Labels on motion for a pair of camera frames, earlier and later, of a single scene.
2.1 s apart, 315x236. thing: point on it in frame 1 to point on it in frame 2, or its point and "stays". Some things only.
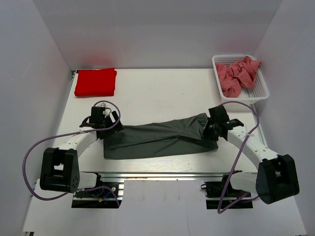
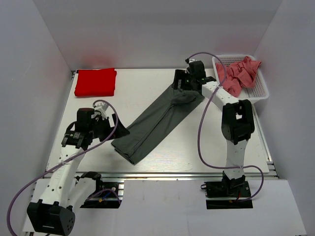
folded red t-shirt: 95,82 stays
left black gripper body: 108,123 stays
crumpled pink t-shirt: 233,76 stays
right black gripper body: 210,132 to 187,84
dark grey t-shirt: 175,135 to 156,123
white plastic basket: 246,94 stays
